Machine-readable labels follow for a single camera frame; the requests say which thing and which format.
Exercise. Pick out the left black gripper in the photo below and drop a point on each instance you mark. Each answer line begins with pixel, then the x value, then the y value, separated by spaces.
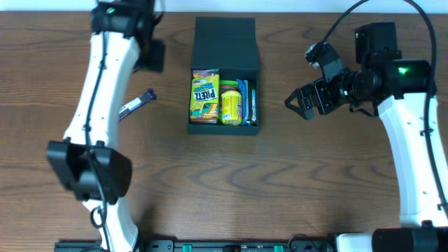
pixel 154 56

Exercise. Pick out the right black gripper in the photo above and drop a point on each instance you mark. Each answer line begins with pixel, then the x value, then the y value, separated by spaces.
pixel 322 96

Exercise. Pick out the purple chocolate bar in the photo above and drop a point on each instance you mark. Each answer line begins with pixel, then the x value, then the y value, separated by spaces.
pixel 136 103

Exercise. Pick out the small green red candy bar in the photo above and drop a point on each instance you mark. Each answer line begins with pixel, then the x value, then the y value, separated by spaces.
pixel 253 106

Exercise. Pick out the yellow green snack box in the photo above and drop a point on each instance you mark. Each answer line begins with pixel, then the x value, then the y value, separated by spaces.
pixel 204 101

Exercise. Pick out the blue cookie pack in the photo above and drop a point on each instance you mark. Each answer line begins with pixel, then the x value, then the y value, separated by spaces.
pixel 243 88

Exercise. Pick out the yellow mentos bottle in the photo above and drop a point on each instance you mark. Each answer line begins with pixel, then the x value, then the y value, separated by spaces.
pixel 231 108

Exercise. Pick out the green gummy candy bag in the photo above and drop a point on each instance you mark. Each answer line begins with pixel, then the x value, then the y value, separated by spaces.
pixel 226 85

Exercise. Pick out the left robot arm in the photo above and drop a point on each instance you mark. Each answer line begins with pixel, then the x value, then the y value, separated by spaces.
pixel 86 160

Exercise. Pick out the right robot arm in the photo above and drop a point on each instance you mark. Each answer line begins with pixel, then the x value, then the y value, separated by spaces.
pixel 397 89

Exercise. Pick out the dark green open box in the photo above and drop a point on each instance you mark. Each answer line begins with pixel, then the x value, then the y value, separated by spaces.
pixel 228 44

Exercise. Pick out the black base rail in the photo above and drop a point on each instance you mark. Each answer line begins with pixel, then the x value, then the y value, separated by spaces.
pixel 300 244

